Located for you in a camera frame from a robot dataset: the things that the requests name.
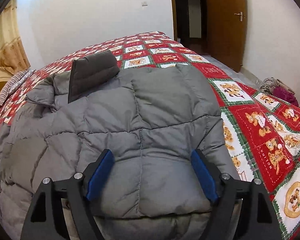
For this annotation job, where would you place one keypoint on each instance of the clothes pile on floor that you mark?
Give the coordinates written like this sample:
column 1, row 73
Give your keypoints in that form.
column 278, row 89

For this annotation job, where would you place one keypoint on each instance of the silver door handle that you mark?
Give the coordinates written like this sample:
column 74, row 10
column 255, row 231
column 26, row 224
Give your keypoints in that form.
column 240, row 16

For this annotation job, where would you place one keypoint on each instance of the red patchwork bedspread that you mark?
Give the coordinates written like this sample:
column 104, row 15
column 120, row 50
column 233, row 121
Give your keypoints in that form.
column 262, row 133

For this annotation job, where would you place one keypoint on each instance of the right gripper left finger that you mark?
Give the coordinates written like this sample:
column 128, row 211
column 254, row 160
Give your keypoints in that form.
column 45, row 218

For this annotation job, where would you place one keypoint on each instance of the grey puffer jacket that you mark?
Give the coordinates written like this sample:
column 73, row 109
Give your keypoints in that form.
column 150, row 118

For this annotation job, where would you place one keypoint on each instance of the brown wooden door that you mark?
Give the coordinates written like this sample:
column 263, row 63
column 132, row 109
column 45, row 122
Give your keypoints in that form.
column 226, row 34

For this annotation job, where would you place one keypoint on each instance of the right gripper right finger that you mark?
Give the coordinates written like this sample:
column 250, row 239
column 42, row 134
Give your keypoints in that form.
column 240, row 209

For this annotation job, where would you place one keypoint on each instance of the striped pillow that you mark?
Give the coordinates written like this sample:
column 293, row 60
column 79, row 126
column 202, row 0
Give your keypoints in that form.
column 13, row 84

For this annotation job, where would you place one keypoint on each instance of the beige patterned curtain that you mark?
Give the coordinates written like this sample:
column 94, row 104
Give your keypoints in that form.
column 13, row 58

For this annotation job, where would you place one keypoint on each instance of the dark door frame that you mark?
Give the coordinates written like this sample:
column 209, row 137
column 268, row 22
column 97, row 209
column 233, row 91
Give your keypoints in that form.
column 190, row 24

